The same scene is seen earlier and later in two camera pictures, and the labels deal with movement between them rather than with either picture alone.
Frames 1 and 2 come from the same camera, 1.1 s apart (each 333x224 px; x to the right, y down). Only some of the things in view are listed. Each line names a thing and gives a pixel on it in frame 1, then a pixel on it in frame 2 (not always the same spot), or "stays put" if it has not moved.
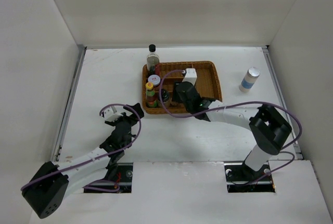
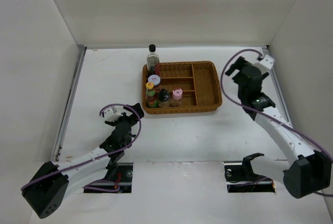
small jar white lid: x=155 y=79 stays put
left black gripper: x=130 y=118 stays put
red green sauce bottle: x=151 y=102 stays put
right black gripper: x=176 y=96 to x=238 y=65
